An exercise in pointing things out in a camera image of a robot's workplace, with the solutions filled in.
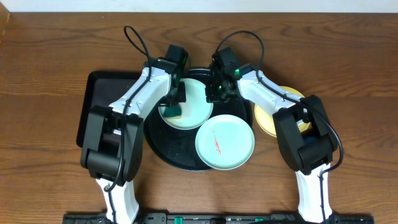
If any green yellow sponge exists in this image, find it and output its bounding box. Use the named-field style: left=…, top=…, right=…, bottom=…
left=162, top=105, right=182, bottom=119

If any light green plate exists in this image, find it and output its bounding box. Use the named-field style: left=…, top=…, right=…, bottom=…
left=195, top=114, right=255, bottom=170
left=158, top=78, right=213, bottom=130

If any yellow plate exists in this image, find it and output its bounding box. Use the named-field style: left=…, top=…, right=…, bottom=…
left=254, top=86, right=304, bottom=138

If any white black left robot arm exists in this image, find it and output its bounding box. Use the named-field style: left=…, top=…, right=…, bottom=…
left=80, top=56, right=187, bottom=223

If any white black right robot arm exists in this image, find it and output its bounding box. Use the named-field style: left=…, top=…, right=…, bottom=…
left=206, top=63, right=343, bottom=223

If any black rectangular tray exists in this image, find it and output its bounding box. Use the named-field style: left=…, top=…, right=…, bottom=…
left=76, top=70, right=140, bottom=147

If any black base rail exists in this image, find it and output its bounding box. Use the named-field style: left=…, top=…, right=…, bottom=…
left=62, top=212, right=375, bottom=224

